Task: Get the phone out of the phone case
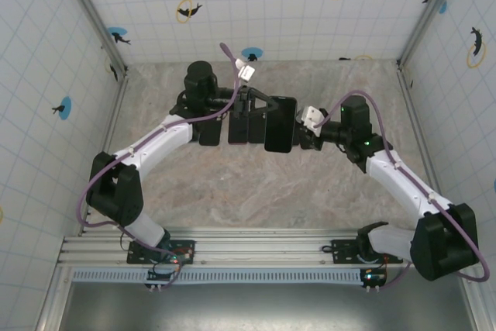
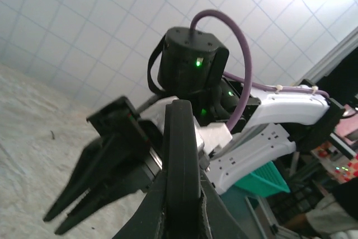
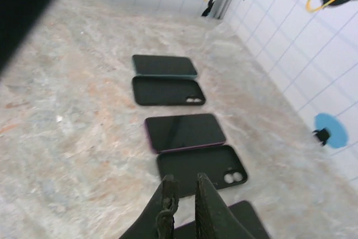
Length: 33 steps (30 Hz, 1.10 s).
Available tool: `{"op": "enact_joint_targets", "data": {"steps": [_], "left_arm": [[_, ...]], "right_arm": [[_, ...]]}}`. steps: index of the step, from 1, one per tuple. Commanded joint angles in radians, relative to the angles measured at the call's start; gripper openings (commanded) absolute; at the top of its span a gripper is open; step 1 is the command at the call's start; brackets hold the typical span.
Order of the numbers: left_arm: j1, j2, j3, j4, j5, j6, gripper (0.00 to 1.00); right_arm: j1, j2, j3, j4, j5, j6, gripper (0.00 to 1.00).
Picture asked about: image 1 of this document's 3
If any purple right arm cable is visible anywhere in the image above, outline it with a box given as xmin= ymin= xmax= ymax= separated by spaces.
xmin=313 ymin=90 xmax=488 ymax=292

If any black phone case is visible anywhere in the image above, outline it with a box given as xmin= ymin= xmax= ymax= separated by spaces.
xmin=247 ymin=112 xmax=268 ymax=145
xmin=199 ymin=113 xmax=224 ymax=148
xmin=264 ymin=95 xmax=298 ymax=153

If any aluminium mounting rail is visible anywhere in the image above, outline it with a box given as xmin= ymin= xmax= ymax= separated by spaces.
xmin=57 ymin=229 xmax=481 ymax=269

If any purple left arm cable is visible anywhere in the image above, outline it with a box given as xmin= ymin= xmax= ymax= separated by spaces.
xmin=76 ymin=42 xmax=241 ymax=291

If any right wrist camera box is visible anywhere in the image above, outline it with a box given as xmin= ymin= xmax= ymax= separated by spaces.
xmin=301 ymin=105 xmax=329 ymax=139

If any aluminium side rail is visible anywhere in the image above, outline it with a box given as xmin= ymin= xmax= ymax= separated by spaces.
xmin=397 ymin=62 xmax=455 ymax=236
xmin=79 ymin=73 xmax=131 ymax=236

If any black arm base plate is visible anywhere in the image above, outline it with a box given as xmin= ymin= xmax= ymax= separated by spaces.
xmin=126 ymin=238 xmax=197 ymax=266
xmin=330 ymin=237 xmax=404 ymax=266

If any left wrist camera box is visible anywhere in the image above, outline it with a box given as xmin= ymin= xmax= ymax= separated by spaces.
xmin=235 ymin=58 xmax=257 ymax=83

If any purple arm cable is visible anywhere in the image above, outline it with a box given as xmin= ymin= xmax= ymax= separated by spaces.
xmin=76 ymin=42 xmax=241 ymax=291
xmin=313 ymin=90 xmax=488 ymax=292

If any white slotted cable duct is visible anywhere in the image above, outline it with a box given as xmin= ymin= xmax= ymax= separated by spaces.
xmin=71 ymin=268 xmax=369 ymax=284

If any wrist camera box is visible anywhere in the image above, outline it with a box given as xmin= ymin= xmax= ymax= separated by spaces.
xmin=301 ymin=105 xmax=329 ymax=139
xmin=235 ymin=58 xmax=257 ymax=83

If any black smartphone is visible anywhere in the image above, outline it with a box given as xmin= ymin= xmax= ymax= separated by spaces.
xmin=227 ymin=112 xmax=249 ymax=146
xmin=266 ymin=98 xmax=296 ymax=152

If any small controller circuit board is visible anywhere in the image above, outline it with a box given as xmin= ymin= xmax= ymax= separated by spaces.
xmin=360 ymin=267 xmax=388 ymax=289

